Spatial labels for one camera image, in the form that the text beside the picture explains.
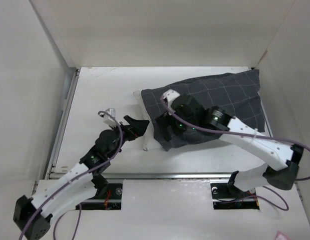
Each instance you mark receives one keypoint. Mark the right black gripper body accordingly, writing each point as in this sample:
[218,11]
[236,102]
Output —
[164,121]

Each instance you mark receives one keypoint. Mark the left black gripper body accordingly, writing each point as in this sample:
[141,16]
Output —
[117,137]

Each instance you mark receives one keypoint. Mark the dark grey checked pillowcase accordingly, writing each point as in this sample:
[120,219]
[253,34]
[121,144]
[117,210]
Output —
[236,92]

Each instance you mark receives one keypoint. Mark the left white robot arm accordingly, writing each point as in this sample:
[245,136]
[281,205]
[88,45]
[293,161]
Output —
[34,215]

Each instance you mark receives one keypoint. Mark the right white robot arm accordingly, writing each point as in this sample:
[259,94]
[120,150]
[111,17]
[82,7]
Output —
[280,161]

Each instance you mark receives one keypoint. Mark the pink object at corner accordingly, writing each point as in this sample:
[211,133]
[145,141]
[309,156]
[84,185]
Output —
[281,236]

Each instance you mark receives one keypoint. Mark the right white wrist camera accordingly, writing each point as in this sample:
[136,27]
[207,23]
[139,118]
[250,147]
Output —
[169,96]

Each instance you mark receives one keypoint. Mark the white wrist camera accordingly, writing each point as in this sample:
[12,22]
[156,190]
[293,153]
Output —
[109,117]
[169,96]

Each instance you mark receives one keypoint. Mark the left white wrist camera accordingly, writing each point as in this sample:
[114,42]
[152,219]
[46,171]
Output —
[109,117]

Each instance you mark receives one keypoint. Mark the aluminium rail at table front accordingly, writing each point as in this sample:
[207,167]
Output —
[165,176]

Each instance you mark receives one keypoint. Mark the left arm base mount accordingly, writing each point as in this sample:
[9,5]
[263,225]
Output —
[108,196]

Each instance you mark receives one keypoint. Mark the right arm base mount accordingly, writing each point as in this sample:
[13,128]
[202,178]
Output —
[227,197]

